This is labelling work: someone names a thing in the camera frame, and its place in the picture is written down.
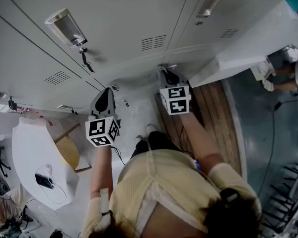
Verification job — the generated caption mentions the black office chair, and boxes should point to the black office chair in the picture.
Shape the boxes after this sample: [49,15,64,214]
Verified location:
[0,144,12,178]

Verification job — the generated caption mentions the white charging cable with plug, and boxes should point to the white charging cable with plug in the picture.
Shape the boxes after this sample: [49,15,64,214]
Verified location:
[34,163,68,205]

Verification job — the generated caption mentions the person's pale yellow top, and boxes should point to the person's pale yellow top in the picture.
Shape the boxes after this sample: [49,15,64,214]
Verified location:
[80,149,263,238]

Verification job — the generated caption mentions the brown slatted wooden board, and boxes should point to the brown slatted wooden board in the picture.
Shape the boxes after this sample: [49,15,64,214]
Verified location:
[155,79,249,179]

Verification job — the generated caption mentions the black and white clip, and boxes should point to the black and white clip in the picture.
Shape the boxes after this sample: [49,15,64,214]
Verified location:
[220,187,240,207]

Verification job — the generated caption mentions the person's left forearm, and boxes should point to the person's left forearm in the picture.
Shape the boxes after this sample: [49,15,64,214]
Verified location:
[89,145,115,200]

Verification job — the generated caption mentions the white low partition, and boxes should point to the white low partition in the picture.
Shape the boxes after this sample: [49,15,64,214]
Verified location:
[188,0,298,89]

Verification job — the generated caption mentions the black metal rack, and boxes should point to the black metal rack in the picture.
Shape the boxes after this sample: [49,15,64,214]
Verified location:
[260,162,298,233]

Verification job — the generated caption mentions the set of chrome recessed handles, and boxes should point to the set of chrome recessed handles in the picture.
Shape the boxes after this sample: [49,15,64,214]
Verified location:
[0,0,226,110]

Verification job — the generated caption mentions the round wooden stool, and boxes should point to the round wooden stool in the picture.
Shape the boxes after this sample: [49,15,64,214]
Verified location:
[53,122,92,175]

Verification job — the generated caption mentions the group of clear red-capped jugs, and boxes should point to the group of clear red-capped jugs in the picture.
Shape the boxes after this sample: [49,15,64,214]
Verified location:
[14,105,56,126]

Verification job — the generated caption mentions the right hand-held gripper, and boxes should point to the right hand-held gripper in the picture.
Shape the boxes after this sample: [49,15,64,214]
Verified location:
[157,66,192,116]

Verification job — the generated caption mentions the person's black trousers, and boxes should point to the person's black trousers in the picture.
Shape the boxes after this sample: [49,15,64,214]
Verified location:
[130,131,187,160]

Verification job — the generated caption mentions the grey metal locker cabinet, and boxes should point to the grey metal locker cabinet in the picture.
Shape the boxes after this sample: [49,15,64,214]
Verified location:
[0,0,286,114]

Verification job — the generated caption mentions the black power bank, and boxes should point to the black power bank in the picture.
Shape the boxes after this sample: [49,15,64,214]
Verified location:
[34,173,55,190]

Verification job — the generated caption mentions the white arm strap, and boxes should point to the white arm strap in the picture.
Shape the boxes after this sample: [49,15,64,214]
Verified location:
[100,187,112,217]

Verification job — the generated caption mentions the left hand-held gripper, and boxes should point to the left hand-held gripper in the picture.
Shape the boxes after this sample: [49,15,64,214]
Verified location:
[85,87,121,149]

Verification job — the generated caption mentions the white table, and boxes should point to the white table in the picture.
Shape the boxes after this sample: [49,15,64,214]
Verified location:
[11,117,80,211]

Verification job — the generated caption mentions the white cardboard box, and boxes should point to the white cardboard box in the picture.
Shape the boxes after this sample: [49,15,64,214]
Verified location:
[0,112,22,141]

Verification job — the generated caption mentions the black floor cable with plug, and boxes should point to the black floor cable with plug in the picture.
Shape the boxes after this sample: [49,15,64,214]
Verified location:
[259,100,285,197]

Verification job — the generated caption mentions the person's right forearm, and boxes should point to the person's right forearm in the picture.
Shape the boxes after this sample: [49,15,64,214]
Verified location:
[180,112,225,176]

